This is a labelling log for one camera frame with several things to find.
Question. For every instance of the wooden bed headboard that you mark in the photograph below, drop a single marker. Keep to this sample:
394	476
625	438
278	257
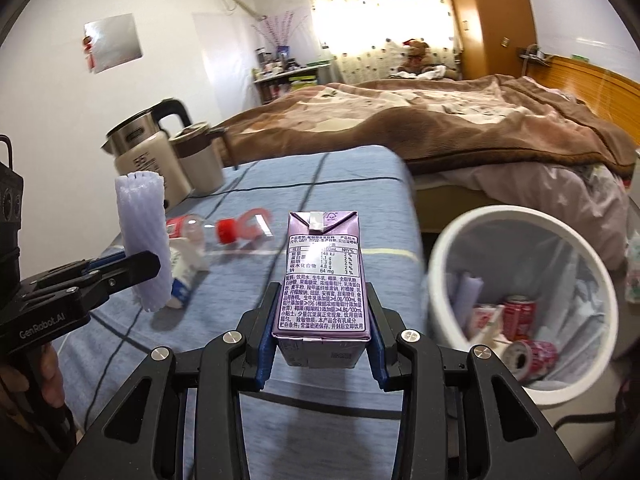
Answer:
600	80

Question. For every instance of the clear plastic bin liner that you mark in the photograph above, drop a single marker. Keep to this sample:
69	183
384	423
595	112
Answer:
575	310

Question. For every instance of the white round trash bin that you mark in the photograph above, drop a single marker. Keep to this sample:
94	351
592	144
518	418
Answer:
440	285

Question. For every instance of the steel and cream electric kettle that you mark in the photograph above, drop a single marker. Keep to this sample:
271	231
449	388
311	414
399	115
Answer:
145	160

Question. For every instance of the white cloth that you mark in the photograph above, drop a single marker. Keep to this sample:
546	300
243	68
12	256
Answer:
430	72

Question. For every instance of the red hanging ornament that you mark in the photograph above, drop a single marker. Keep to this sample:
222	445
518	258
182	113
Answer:
90	55

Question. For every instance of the vase of purple branches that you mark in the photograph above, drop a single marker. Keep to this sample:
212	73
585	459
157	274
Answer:
282	35

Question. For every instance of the brown patterned blanket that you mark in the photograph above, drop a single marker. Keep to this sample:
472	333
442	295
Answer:
450	125

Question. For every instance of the silver wall panel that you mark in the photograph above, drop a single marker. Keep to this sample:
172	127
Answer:
112	42

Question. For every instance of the clear bottle with red cap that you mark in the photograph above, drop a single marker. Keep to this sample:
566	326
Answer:
192	227

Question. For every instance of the cluttered desk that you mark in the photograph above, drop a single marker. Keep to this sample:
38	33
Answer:
290	82

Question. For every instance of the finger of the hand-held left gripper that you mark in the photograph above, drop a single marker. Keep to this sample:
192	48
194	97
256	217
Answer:
145	264
107	261

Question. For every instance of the purple drink carton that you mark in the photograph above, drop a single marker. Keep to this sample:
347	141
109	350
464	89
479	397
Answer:
325	285

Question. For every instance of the beige mug with brown lid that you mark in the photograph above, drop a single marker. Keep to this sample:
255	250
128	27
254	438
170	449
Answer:
197	165

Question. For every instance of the red drink can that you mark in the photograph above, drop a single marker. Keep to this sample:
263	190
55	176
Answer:
537	357
520	317

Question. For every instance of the white plastic drink bottle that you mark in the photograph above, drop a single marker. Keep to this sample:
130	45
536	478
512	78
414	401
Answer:
185	270

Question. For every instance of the clear red plastic wrapper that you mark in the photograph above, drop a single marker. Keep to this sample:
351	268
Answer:
252	222

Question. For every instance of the brown teddy bear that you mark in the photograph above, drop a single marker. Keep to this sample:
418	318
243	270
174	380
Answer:
417	55

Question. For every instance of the wooden wardrobe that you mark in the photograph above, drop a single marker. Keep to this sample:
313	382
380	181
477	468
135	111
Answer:
490	15

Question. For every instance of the blue checked cloth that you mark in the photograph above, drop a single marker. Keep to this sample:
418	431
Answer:
325	185

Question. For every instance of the dotted window curtain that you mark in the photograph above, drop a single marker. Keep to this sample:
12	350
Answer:
380	15

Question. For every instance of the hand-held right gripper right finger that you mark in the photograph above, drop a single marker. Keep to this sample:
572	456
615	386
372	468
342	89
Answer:
380	360

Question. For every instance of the green printed plastic bag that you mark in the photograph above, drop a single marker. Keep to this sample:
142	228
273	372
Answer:
634	270

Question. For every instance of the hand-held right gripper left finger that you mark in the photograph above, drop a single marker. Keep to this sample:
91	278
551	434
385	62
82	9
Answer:
262	360

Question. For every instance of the person's left hand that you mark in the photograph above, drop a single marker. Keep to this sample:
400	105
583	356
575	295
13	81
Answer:
52	375

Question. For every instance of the small wall shelf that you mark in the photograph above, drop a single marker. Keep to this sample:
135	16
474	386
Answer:
535	57

